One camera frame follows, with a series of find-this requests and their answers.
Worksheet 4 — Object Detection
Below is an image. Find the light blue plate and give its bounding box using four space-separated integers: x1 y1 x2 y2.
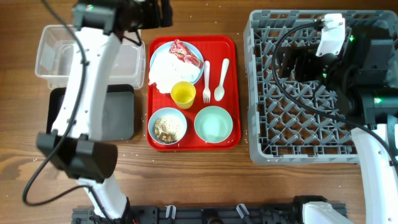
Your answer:
149 41 205 84

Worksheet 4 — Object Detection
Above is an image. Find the white plastic fork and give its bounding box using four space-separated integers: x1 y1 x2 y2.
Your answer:
203 61 211 103

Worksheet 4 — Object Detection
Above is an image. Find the white napkin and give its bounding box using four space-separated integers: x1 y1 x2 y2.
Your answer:
149 52 201 94

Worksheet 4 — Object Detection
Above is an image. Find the black plastic tray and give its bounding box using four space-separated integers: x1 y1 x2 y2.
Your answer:
46 84 135 141

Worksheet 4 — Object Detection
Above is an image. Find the left black cable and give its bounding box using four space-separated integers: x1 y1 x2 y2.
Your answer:
22 0 108 220

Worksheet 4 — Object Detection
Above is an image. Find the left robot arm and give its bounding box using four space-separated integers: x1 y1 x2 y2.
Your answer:
37 0 173 223

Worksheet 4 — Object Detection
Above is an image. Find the blue bowl with food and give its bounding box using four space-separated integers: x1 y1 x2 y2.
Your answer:
147 107 188 146

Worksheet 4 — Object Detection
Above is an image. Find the grey dishwasher rack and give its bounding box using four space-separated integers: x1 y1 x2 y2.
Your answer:
243 9 398 166

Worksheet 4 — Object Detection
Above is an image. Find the clear plastic bin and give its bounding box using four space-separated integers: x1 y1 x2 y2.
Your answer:
35 25 146 90

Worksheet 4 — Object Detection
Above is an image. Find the right black cable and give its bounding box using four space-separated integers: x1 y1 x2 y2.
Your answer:
271 21 398 169

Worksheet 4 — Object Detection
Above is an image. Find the mint green bowl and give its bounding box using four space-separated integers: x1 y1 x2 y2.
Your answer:
194 106 233 144

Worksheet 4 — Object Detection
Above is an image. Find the white plastic spoon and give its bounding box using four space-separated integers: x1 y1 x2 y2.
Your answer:
214 58 229 101

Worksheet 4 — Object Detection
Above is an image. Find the red serving tray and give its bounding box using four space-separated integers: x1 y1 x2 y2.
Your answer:
147 35 241 152

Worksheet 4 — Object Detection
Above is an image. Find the yellow plastic cup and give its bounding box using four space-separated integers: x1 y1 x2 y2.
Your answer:
170 82 196 109

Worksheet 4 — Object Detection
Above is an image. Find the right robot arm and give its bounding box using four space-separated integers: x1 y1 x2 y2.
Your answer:
272 26 397 223

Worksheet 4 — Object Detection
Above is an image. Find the red snack wrapper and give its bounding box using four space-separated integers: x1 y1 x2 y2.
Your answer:
169 39 203 69

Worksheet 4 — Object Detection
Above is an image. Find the black cable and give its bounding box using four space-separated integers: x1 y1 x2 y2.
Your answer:
271 21 398 169
22 0 108 220

